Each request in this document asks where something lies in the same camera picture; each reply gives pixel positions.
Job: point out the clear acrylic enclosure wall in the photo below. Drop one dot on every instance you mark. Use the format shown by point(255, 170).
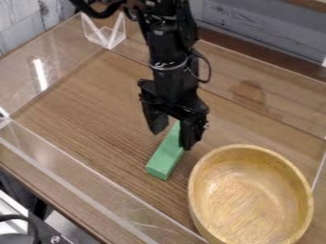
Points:
point(75, 141)

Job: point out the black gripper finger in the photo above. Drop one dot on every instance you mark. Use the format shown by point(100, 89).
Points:
point(191, 132)
point(155, 116)

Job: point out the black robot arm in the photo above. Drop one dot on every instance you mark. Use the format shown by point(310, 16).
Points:
point(167, 26)

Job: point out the green rectangular block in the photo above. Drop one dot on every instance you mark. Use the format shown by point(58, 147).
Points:
point(166, 155)

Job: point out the brown wooden bowl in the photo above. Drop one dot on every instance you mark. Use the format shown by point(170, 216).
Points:
point(249, 197)

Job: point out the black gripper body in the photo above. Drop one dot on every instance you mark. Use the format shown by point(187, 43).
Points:
point(174, 88)

